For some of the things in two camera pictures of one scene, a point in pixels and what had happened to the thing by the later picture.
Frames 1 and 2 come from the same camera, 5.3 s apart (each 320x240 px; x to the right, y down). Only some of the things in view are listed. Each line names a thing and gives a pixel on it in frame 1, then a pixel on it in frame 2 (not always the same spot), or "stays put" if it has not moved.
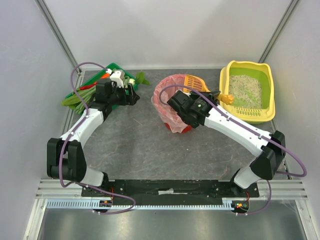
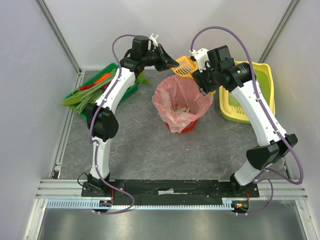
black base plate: (171, 190) stays put
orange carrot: (105, 75) stays put
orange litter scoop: (197, 82) → (187, 67)
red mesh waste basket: (186, 129) stays put
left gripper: (129, 93) → (161, 56)
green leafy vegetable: (72, 102) stays put
